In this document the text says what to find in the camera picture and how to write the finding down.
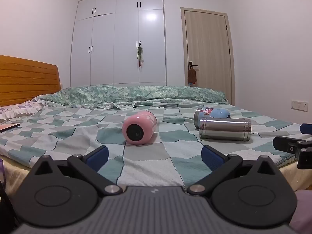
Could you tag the white wardrobe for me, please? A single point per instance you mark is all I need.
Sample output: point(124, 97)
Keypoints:
point(114, 41)

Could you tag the pink cup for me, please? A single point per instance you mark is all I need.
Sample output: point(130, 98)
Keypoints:
point(139, 131)

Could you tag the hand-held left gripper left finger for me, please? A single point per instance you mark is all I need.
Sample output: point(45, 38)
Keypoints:
point(98, 159)

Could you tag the white wall socket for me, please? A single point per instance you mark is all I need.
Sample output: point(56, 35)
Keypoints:
point(299, 105)

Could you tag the purple floral pillow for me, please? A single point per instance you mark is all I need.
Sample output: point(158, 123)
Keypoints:
point(17, 109)

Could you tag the wooden headboard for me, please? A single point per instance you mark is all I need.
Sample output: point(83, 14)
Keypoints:
point(26, 80)

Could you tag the stainless steel cup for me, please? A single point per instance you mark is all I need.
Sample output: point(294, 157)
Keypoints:
point(225, 129)

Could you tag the pale yellow bed sheet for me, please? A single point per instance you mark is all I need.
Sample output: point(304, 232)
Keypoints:
point(17, 173)

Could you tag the green hanging ornament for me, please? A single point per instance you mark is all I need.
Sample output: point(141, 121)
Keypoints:
point(140, 52)

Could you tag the green checkered blanket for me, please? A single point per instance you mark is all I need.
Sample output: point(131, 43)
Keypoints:
point(73, 136)

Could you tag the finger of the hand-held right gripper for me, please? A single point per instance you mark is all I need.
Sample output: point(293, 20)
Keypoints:
point(306, 128)
point(292, 147)

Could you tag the pink cloth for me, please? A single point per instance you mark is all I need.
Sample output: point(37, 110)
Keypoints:
point(303, 212)

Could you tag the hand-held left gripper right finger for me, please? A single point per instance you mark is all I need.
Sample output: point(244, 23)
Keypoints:
point(211, 158)

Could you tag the green floral quilt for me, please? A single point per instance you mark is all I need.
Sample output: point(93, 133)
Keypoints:
point(136, 95)

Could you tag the blue floral cup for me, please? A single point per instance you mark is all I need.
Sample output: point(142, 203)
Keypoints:
point(217, 113)

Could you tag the dark flat phone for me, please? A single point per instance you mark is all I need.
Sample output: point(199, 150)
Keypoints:
point(8, 127)

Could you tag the beige wooden door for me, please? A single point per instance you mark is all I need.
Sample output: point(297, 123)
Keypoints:
point(208, 51)

